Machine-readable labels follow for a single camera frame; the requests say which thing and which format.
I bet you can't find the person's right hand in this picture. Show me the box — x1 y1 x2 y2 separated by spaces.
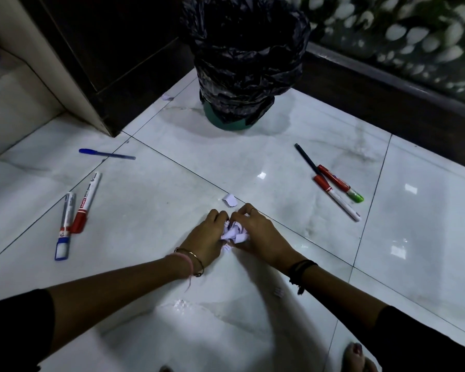
229 203 296 270

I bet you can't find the blue ballpoint pen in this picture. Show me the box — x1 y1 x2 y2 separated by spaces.
79 148 136 161

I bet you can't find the person's left hand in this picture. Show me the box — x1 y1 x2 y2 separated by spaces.
178 208 230 274

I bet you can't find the white marker with red cap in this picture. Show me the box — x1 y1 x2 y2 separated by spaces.
70 172 102 234

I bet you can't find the person's right forearm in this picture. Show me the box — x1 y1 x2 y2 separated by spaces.
291 260 386 335

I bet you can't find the person's black sleeve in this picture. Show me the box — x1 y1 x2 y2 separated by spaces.
0 288 57 372
366 305 465 372

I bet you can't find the green waste bin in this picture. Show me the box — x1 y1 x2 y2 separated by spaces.
202 100 265 131

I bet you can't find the black thread wristband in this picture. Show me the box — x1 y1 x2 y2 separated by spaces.
287 259 319 296

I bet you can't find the red marker with green cap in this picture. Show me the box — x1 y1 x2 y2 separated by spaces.
317 164 364 204

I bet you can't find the pink wrist band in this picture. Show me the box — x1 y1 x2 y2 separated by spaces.
166 252 195 278

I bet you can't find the person's black right sleeve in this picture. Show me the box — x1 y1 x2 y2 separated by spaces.
366 305 465 372

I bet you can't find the gold bangle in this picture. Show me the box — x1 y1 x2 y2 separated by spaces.
174 248 205 278

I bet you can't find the person's left forearm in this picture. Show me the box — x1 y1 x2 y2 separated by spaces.
46 252 194 355

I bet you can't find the white marker with blue cap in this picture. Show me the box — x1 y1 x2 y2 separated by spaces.
54 192 75 261

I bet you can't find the person's right foot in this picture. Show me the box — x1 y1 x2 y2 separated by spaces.
340 342 379 372

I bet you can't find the black garbage bag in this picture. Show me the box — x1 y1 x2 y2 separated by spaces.
179 0 311 127

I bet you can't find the long white marker red cap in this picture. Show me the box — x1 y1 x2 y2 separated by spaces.
313 174 362 223

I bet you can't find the dark slim pen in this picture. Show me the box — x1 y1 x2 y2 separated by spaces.
294 143 321 177

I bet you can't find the white paper ball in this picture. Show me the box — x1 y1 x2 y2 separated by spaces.
220 220 251 245

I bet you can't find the person's black left sleeve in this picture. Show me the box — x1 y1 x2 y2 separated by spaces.
0 288 57 372

